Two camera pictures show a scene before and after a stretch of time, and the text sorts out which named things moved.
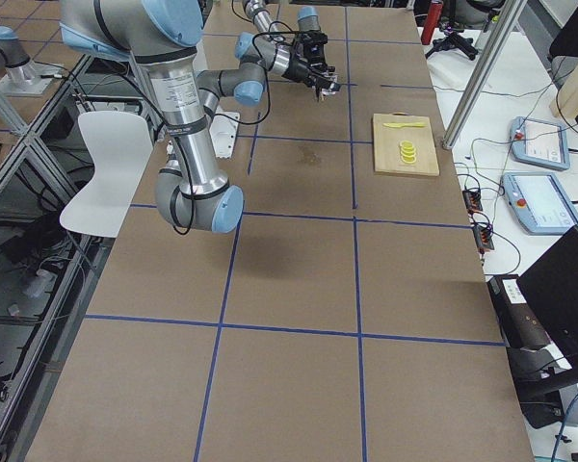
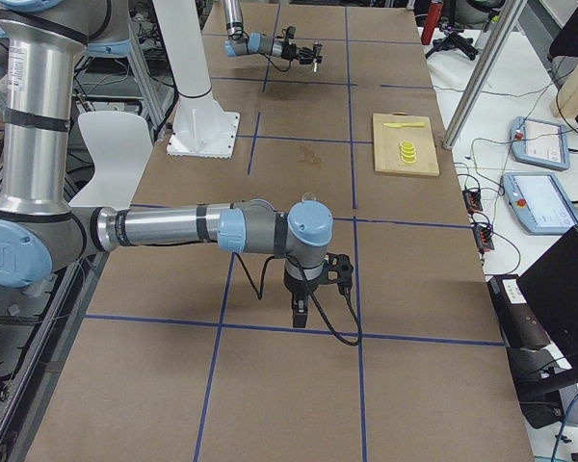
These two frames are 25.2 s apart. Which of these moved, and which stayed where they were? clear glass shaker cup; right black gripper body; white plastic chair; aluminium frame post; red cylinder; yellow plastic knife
Moved: right black gripper body; clear glass shaker cup
Stayed: white plastic chair; aluminium frame post; red cylinder; yellow plastic knife
